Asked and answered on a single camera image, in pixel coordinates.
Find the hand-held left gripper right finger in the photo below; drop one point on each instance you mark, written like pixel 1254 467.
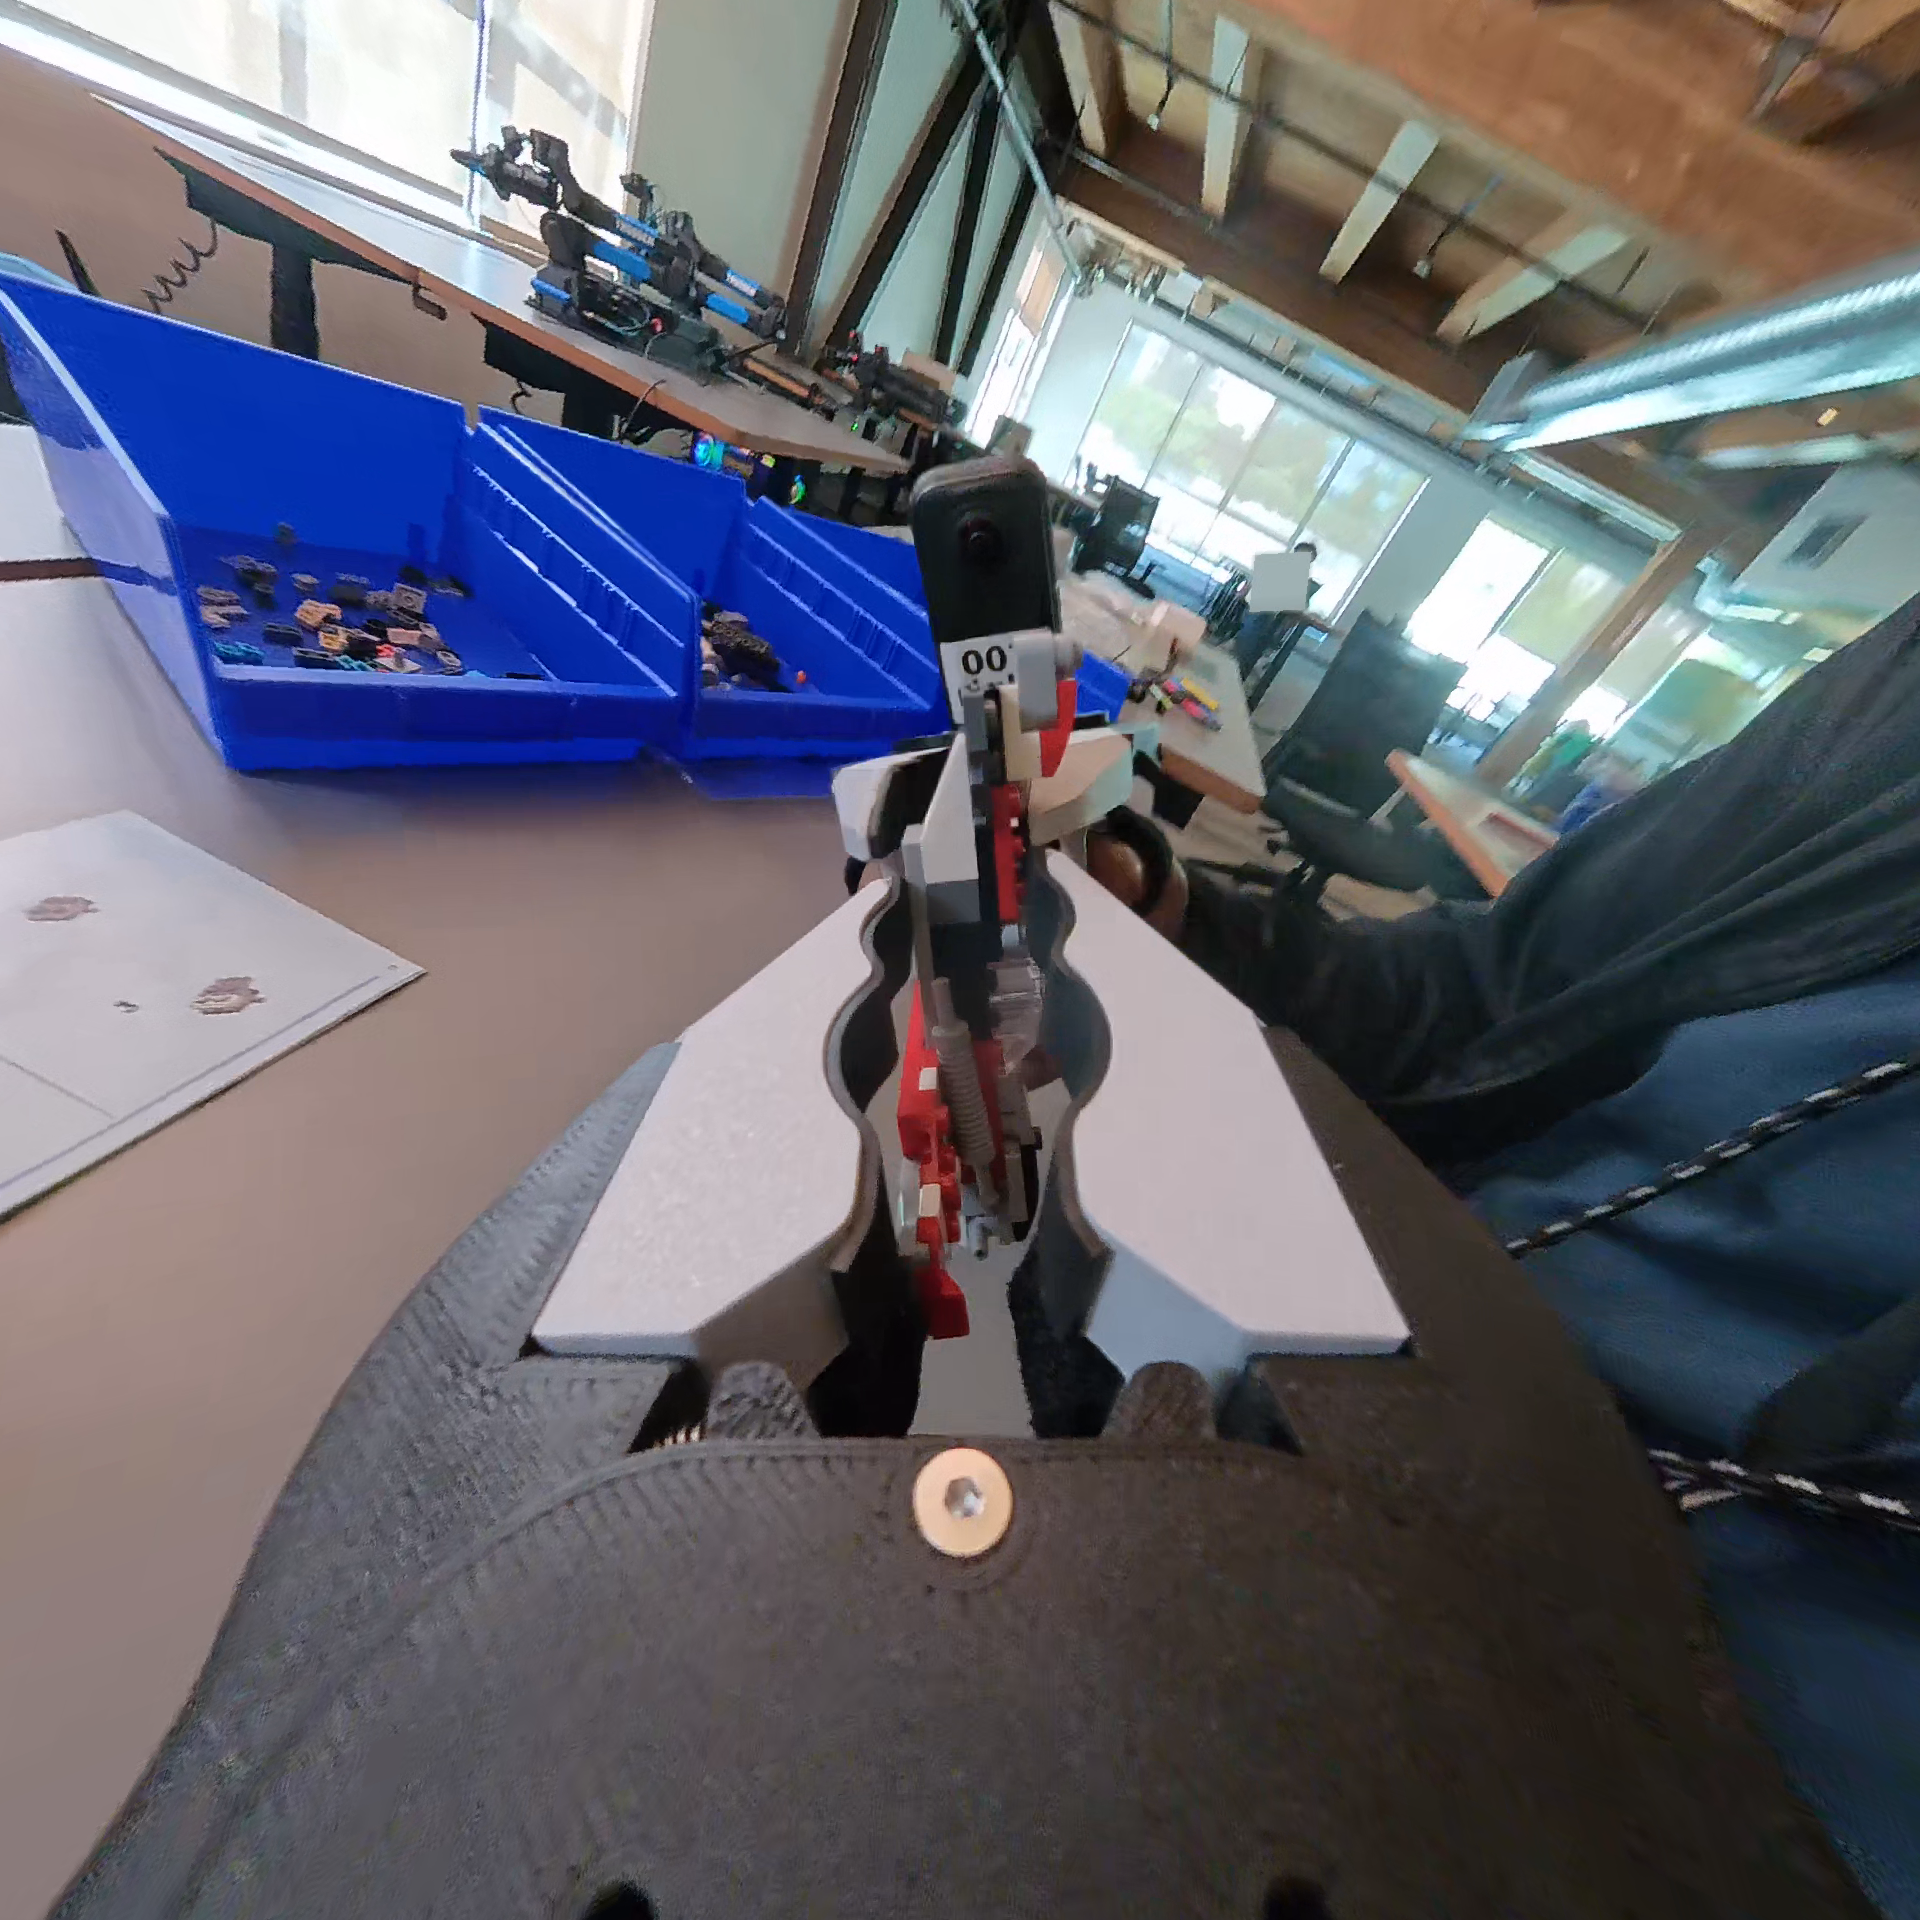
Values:
pixel 1231 1186

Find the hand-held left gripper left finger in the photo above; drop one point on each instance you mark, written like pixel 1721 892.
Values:
pixel 705 1186

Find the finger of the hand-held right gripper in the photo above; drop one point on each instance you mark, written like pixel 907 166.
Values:
pixel 878 810
pixel 1125 779

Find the red and grey toy plane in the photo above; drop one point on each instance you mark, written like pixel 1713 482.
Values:
pixel 921 1109

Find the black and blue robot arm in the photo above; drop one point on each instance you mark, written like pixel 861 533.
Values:
pixel 893 390
pixel 661 271

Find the person's right forearm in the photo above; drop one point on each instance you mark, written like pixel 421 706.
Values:
pixel 1500 991

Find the grey desk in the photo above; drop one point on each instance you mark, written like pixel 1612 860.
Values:
pixel 451 931

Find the person's right hand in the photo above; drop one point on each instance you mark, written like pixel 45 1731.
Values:
pixel 1141 878

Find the bundle of coloured markers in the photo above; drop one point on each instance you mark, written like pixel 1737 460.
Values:
pixel 1184 698

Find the grey table with wood edge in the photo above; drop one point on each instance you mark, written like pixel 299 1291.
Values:
pixel 1223 750

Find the black and grey brick pile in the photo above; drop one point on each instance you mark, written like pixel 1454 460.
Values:
pixel 743 645

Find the black office chair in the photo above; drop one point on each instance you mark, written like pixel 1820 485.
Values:
pixel 1366 722

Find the open instruction booklet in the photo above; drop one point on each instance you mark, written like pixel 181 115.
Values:
pixel 181 1020

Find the tan and grey brick pile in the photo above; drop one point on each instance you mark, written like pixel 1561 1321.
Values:
pixel 324 639

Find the silver air duct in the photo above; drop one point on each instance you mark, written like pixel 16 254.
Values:
pixel 1725 361

